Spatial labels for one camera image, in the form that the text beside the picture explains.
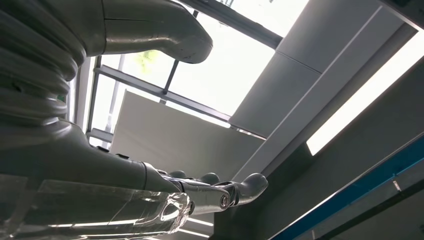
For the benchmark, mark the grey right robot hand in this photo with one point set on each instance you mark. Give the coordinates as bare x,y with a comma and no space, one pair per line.
82,165

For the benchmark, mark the ceiling light strip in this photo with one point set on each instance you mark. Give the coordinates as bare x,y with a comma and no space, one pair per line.
364,96

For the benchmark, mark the dark window frame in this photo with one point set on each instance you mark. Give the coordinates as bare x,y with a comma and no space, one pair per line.
185,103

